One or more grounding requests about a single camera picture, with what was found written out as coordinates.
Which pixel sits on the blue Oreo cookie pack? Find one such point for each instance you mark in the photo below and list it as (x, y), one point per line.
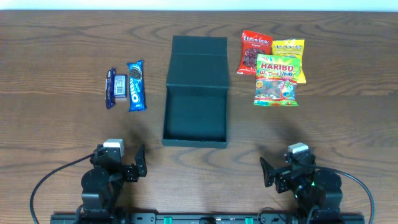
(136, 86)

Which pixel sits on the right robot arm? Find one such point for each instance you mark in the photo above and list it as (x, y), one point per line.
(317, 191)

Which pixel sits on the green Haribo worms bag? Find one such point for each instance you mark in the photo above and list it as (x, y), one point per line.
(276, 80)

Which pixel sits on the yellow seed snack bag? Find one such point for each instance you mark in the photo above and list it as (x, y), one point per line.
(291, 48)

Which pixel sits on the dark green open box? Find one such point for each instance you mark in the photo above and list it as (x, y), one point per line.
(197, 84)

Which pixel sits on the dark blue snack wrapper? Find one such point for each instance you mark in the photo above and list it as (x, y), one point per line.
(109, 89)

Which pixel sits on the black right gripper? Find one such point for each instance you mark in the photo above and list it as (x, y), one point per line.
(280, 178)

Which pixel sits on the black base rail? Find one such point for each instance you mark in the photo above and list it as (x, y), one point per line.
(151, 218)

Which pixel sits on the red snack bag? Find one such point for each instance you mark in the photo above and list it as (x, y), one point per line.
(254, 43)

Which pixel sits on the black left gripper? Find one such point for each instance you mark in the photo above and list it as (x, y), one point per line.
(130, 171)

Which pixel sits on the small blue barcode box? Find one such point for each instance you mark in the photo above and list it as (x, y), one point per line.
(120, 89)

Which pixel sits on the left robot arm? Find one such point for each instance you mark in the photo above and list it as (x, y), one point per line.
(103, 185)

